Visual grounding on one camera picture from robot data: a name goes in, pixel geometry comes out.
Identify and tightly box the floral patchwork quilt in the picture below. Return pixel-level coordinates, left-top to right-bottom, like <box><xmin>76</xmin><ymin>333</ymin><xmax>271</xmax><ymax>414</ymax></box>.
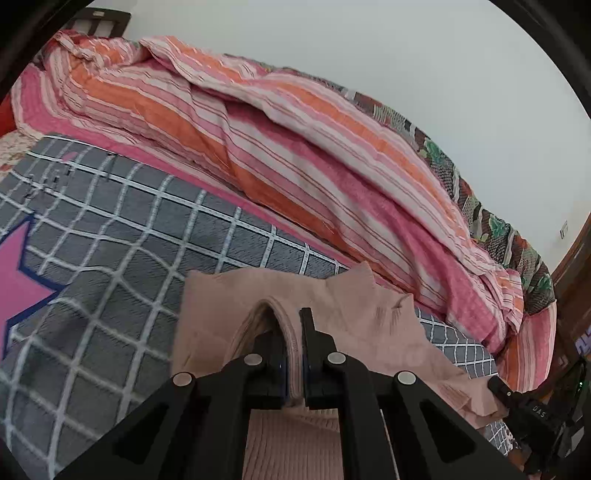
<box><xmin>277</xmin><ymin>67</ymin><xmax>555</xmax><ymax>317</ymax></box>

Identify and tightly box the pink ribbed sweater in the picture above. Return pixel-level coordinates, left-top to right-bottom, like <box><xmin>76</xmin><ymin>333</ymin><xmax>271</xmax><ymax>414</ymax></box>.
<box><xmin>171</xmin><ymin>261</ymin><xmax>509</xmax><ymax>480</ymax></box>

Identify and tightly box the grey checked blanket with stars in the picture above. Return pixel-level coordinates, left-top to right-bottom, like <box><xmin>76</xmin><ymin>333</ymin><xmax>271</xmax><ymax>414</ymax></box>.
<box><xmin>0</xmin><ymin>134</ymin><xmax>513</xmax><ymax>480</ymax></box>

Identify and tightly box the red embroidered pillow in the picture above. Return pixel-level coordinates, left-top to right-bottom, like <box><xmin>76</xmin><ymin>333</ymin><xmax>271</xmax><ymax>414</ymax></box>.
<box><xmin>0</xmin><ymin>98</ymin><xmax>18</xmax><ymax>136</ymax></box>

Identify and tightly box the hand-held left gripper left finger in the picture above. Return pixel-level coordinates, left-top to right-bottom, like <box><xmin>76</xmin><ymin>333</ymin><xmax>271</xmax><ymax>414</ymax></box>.
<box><xmin>55</xmin><ymin>330</ymin><xmax>291</xmax><ymax>480</ymax></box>

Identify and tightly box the floral bed sheet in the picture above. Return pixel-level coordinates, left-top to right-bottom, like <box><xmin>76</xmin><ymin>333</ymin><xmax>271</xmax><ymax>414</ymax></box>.
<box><xmin>0</xmin><ymin>129</ymin><xmax>43</xmax><ymax>177</ymax></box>

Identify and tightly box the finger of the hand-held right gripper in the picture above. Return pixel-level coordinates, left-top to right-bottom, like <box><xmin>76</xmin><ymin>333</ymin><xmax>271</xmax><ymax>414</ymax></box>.
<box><xmin>488</xmin><ymin>376</ymin><xmax>523</xmax><ymax>412</ymax></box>

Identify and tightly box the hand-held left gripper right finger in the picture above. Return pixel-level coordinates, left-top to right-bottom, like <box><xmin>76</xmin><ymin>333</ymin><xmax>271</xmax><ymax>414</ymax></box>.
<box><xmin>299</xmin><ymin>307</ymin><xmax>527</xmax><ymax>480</ymax></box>

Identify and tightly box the dark wooden headboard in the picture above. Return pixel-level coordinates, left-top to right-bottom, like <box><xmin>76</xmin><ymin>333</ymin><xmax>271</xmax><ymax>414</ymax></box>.
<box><xmin>74</xmin><ymin>8</ymin><xmax>132</xmax><ymax>38</ymax></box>

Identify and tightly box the pink orange striped quilt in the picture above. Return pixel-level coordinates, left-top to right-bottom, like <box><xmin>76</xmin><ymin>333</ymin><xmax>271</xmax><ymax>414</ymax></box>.
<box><xmin>9</xmin><ymin>30</ymin><xmax>557</xmax><ymax>393</ymax></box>

